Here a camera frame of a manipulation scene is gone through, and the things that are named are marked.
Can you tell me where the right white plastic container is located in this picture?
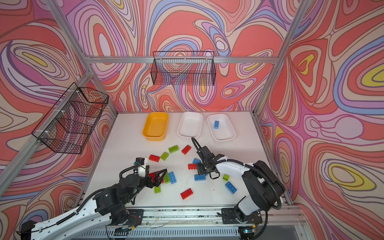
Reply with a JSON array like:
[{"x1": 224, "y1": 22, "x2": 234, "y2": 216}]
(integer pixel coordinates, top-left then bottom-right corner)
[{"x1": 207, "y1": 114, "x2": 236, "y2": 142}]

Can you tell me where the blue lego brick cluster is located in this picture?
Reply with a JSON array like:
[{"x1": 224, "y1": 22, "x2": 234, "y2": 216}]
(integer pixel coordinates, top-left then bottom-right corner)
[{"x1": 168, "y1": 172, "x2": 177, "y2": 184}]

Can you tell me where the yellow plastic container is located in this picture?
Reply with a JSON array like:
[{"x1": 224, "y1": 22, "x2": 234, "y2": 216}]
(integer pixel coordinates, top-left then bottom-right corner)
[{"x1": 143, "y1": 112, "x2": 169, "y2": 142}]

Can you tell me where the red lego brick on side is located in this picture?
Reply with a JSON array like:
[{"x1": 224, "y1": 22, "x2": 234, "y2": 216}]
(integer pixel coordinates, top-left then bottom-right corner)
[{"x1": 188, "y1": 164, "x2": 197, "y2": 170}]

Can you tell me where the green lego brick cluster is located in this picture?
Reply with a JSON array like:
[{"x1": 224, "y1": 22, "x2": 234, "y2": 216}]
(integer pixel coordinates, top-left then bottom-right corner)
[{"x1": 164, "y1": 173, "x2": 171, "y2": 184}]

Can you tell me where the middle white plastic container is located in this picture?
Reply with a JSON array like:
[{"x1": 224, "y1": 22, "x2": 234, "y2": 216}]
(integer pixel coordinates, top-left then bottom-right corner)
[{"x1": 177, "y1": 112, "x2": 204, "y2": 138}]

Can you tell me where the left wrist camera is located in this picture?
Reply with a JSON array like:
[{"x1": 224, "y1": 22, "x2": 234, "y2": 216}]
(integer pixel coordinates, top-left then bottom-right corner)
[{"x1": 134, "y1": 157, "x2": 149, "y2": 178}]

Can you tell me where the white plastic container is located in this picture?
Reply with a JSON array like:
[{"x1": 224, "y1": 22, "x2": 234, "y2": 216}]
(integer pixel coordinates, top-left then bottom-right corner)
[
  {"x1": 177, "y1": 112, "x2": 204, "y2": 138},
  {"x1": 207, "y1": 114, "x2": 236, "y2": 142}
]

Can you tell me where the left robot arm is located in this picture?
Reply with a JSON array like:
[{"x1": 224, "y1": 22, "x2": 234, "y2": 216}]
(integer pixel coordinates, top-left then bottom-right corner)
[{"x1": 17, "y1": 162, "x2": 168, "y2": 240}]

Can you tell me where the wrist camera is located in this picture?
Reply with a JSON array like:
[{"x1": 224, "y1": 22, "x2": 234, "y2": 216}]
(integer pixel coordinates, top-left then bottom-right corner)
[
  {"x1": 200, "y1": 146, "x2": 212, "y2": 156},
  {"x1": 134, "y1": 157, "x2": 149, "y2": 178}
]

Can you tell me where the red lego brick top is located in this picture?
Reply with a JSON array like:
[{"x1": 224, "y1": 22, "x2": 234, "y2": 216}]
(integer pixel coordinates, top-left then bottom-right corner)
[{"x1": 182, "y1": 145, "x2": 192, "y2": 155}]

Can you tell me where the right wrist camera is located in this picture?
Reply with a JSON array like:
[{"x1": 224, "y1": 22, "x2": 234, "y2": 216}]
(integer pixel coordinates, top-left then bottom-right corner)
[{"x1": 200, "y1": 146, "x2": 212, "y2": 156}]

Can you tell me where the red lego brick cluster upper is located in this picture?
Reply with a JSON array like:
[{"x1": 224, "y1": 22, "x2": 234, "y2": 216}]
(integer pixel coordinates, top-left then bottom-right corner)
[{"x1": 149, "y1": 173, "x2": 155, "y2": 181}]

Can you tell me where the back black wire basket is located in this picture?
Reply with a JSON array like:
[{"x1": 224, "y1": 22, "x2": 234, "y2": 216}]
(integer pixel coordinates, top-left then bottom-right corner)
[{"x1": 151, "y1": 51, "x2": 217, "y2": 86}]

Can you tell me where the black wire basket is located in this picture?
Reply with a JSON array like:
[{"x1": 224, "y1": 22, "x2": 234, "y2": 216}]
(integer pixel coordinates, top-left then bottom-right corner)
[
  {"x1": 151, "y1": 51, "x2": 217, "y2": 86},
  {"x1": 32, "y1": 83, "x2": 109, "y2": 155}
]

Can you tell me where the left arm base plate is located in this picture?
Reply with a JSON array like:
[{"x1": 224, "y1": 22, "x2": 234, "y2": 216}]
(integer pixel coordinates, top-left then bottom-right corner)
[{"x1": 111, "y1": 209, "x2": 144, "y2": 227}]

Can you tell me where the red lego brick left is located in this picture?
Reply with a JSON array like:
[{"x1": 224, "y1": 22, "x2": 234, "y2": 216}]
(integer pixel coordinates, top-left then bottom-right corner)
[{"x1": 149, "y1": 155, "x2": 161, "y2": 163}]

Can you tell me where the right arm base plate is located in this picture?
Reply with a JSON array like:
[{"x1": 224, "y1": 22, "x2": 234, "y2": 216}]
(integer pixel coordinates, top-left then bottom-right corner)
[{"x1": 218, "y1": 208, "x2": 263, "y2": 226}]

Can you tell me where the green lego brick bottom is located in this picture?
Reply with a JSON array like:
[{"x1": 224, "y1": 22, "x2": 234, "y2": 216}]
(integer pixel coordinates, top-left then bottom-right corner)
[{"x1": 154, "y1": 187, "x2": 161, "y2": 194}]

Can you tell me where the left black wire basket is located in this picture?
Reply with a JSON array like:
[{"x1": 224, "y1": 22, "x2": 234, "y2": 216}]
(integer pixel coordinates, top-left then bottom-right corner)
[{"x1": 32, "y1": 83, "x2": 109, "y2": 155}]

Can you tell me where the red lego brick bottom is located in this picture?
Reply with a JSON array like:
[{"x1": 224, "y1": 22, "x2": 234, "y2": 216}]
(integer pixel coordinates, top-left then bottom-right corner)
[{"x1": 180, "y1": 188, "x2": 193, "y2": 200}]

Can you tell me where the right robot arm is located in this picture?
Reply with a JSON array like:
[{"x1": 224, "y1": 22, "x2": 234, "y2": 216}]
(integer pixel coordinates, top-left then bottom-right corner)
[{"x1": 196, "y1": 146, "x2": 286, "y2": 223}]

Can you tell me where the small green lego brick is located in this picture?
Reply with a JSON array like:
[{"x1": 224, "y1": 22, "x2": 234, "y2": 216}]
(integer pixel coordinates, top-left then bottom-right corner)
[{"x1": 160, "y1": 152, "x2": 169, "y2": 161}]

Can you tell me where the green lego brick top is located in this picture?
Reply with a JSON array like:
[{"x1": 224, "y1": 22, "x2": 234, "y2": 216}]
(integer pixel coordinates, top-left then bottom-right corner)
[{"x1": 168, "y1": 145, "x2": 179, "y2": 153}]

